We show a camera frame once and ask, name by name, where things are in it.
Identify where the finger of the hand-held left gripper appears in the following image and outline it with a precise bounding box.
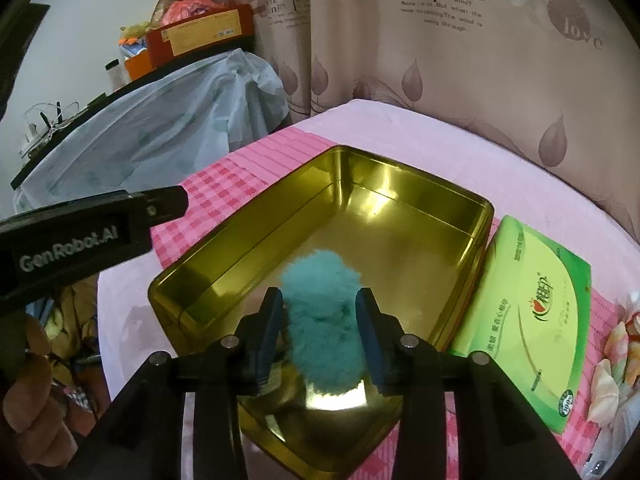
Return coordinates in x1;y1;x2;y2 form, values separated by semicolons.
125;185;190;227

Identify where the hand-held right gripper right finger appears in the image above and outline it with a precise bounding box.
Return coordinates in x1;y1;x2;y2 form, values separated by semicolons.
354;286;583;480

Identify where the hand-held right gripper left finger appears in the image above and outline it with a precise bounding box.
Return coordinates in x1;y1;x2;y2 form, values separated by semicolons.
65;286;286;480

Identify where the teal fluffy pom-pom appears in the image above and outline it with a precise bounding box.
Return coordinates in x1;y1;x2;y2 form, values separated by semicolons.
279;252;373;401

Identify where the gold metal tin box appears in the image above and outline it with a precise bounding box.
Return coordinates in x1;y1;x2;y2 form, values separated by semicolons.
148;145;496;476

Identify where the person's left hand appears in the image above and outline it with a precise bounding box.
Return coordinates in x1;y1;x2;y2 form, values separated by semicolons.
0;310;78;463

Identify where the pink checked blanket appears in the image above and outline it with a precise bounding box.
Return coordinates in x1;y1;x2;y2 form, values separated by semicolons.
150;127;631;480

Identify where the translucent plastic cover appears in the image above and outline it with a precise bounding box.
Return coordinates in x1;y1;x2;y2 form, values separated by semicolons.
15;49;293;211

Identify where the white jar with black lid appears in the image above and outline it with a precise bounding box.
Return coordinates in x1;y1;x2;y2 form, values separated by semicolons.
105;60;129;92

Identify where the orange box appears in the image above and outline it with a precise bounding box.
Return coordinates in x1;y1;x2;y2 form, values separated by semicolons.
124;52;152;81

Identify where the green tissue pack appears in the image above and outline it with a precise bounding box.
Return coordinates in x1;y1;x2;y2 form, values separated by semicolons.
447;215;592;435

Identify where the red cardboard box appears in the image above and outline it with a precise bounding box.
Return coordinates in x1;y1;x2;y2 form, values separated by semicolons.
145;4;256;68

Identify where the orange plastic bag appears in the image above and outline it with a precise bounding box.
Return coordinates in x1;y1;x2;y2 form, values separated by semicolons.
160;0;226;26

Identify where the light pink bed sheet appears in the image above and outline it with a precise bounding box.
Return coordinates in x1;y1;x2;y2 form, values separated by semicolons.
97;99;640;480

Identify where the cream scrunchie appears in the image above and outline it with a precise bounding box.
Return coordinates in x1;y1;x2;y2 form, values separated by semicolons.
587;310;640;423

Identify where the beige leaf print curtain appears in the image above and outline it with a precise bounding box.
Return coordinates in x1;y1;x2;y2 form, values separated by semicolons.
255;0;640;241

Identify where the tangle of white cables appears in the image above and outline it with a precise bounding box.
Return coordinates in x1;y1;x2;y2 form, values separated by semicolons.
20;101;82;157

